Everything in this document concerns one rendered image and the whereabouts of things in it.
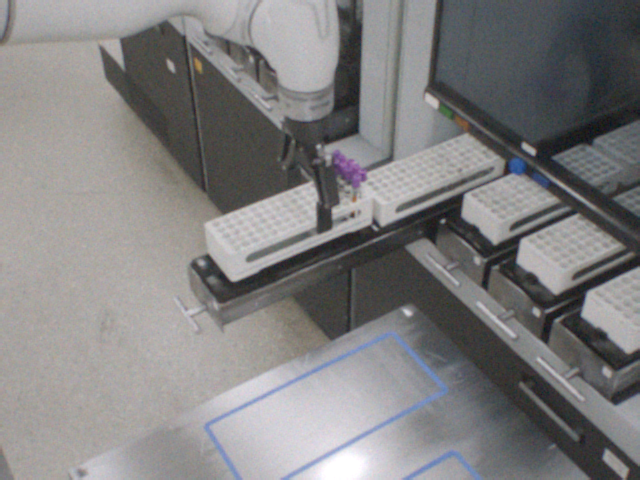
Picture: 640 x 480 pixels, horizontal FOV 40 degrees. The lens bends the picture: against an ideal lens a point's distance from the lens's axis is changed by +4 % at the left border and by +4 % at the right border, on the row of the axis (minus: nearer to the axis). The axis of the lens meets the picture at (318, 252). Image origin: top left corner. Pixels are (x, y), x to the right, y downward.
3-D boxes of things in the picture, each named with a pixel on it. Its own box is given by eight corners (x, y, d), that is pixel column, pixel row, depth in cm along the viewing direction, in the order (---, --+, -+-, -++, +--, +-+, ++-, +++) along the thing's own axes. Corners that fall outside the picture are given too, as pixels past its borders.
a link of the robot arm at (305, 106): (296, 99, 133) (297, 132, 137) (345, 82, 137) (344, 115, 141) (266, 73, 139) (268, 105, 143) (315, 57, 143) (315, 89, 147)
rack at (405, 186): (471, 155, 181) (475, 129, 177) (503, 179, 175) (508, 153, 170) (352, 203, 169) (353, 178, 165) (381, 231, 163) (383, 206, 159)
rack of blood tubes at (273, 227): (344, 194, 167) (344, 168, 162) (373, 222, 160) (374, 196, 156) (206, 249, 155) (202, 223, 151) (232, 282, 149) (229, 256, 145)
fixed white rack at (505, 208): (578, 168, 177) (584, 142, 173) (617, 194, 170) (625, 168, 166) (458, 220, 165) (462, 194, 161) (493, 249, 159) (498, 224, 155)
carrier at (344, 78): (355, 97, 195) (356, 73, 191) (348, 100, 194) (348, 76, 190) (327, 74, 202) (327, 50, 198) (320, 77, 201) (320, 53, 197)
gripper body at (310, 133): (273, 103, 143) (276, 150, 149) (300, 128, 138) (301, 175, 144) (312, 90, 146) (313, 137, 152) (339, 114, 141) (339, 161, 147)
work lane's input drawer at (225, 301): (475, 171, 188) (480, 136, 182) (519, 204, 179) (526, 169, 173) (168, 298, 160) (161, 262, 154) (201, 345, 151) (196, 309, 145)
